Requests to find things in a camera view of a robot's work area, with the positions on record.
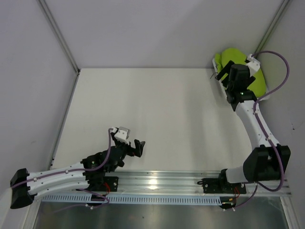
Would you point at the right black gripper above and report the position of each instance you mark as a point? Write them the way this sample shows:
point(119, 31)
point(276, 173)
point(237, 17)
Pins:
point(225, 70)

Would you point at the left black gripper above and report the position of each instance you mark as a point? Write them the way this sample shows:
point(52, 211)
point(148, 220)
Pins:
point(136, 151)

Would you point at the lime green shorts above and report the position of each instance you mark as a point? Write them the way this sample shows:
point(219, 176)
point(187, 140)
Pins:
point(258, 87)

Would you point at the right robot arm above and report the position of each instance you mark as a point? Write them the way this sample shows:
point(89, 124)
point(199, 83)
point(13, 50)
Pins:
point(268, 159)

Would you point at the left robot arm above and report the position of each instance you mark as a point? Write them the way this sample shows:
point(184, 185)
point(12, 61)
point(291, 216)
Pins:
point(88, 174)

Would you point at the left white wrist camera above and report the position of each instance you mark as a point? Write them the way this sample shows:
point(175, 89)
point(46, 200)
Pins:
point(122, 135)

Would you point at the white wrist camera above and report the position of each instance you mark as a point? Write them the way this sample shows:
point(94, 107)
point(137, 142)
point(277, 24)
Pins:
point(122, 135)
point(253, 64)

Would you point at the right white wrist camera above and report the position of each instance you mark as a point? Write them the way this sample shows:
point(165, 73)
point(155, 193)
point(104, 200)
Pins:
point(253, 64)

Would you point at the aluminium mounting rail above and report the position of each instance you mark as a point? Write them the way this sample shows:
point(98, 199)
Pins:
point(171, 183)

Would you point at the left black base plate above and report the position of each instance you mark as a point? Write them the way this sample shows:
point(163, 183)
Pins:
point(105, 184)

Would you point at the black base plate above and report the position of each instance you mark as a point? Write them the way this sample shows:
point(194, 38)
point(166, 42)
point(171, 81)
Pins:
point(105, 184)
point(217, 186)

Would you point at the white slotted cable duct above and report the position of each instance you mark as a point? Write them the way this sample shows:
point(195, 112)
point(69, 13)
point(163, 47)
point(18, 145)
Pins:
point(134, 199)

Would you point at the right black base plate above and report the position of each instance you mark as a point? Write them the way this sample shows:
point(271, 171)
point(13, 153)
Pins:
point(217, 186)

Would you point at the right aluminium corner post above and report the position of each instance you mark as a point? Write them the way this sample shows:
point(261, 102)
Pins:
point(279, 14)

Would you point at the aluminium corner post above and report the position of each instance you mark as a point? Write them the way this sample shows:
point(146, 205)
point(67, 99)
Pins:
point(58, 34)
point(279, 14)

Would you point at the left aluminium corner post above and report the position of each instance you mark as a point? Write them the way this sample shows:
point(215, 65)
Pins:
point(58, 34)

